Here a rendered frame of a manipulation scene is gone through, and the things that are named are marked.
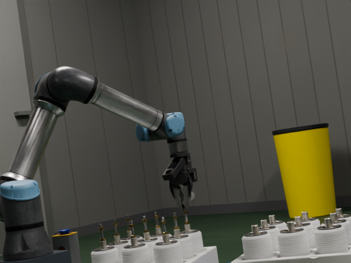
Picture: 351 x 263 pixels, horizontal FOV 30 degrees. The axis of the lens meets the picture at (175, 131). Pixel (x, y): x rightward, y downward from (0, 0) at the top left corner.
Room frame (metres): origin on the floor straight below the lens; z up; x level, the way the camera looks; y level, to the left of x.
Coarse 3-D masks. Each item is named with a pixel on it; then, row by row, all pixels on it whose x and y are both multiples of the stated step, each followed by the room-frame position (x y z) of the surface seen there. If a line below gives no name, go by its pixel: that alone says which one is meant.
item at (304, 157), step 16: (288, 128) 4.42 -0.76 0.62; (304, 128) 4.38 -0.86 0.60; (320, 128) 4.43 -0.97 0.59; (288, 144) 4.43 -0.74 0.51; (304, 144) 4.39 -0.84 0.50; (320, 144) 4.41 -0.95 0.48; (288, 160) 4.45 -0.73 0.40; (304, 160) 4.40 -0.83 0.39; (320, 160) 4.41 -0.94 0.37; (288, 176) 4.48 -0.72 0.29; (304, 176) 4.41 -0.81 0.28; (320, 176) 4.41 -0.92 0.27; (288, 192) 4.51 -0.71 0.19; (304, 192) 4.42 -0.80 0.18; (320, 192) 4.41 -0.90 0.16; (288, 208) 4.56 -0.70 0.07; (304, 208) 4.43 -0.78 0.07; (320, 208) 4.41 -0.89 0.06
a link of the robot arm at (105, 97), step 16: (48, 80) 2.14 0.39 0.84; (64, 80) 2.10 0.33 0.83; (80, 80) 2.10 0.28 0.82; (96, 80) 2.13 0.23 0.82; (64, 96) 2.12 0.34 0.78; (80, 96) 2.12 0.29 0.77; (96, 96) 2.14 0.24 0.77; (112, 96) 2.16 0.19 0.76; (128, 96) 2.21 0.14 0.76; (112, 112) 2.20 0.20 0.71; (128, 112) 2.19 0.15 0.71; (144, 112) 2.22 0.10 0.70; (160, 112) 2.26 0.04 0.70; (160, 128) 2.26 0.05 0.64; (176, 128) 2.25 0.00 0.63
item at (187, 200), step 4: (184, 188) 2.43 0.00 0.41; (184, 192) 2.43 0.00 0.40; (192, 192) 2.47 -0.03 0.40; (184, 196) 2.44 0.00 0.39; (188, 196) 2.43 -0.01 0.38; (192, 196) 2.46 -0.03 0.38; (184, 200) 2.44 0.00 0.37; (188, 200) 2.43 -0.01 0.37; (184, 204) 2.44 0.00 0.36; (188, 204) 2.44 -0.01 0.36; (188, 208) 2.45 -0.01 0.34
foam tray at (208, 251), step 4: (204, 248) 2.49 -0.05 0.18; (208, 248) 2.46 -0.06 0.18; (212, 248) 2.45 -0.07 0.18; (216, 248) 2.49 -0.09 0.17; (204, 252) 2.38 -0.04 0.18; (208, 252) 2.40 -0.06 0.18; (212, 252) 2.44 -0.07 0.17; (216, 252) 2.49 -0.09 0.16; (196, 256) 2.31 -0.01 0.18; (200, 256) 2.31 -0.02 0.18; (204, 256) 2.35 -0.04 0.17; (208, 256) 2.39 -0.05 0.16; (212, 256) 2.43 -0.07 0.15; (216, 256) 2.48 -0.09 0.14; (184, 260) 2.26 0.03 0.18; (188, 260) 2.25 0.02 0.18; (192, 260) 2.23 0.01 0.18; (196, 260) 2.26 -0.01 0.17; (200, 260) 2.30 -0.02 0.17; (204, 260) 2.34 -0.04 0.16; (208, 260) 2.38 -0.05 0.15; (212, 260) 2.42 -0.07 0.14; (216, 260) 2.47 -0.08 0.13
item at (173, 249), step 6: (156, 246) 2.20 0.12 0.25; (162, 246) 2.19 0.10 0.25; (168, 246) 2.18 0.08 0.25; (174, 246) 2.19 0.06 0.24; (180, 246) 2.21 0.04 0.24; (156, 252) 2.20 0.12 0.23; (162, 252) 2.18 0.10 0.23; (168, 252) 2.18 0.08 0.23; (174, 252) 2.19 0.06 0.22; (180, 252) 2.21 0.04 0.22; (156, 258) 2.20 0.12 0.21; (162, 258) 2.19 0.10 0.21; (168, 258) 2.18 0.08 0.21; (174, 258) 2.19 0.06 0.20; (180, 258) 2.20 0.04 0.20
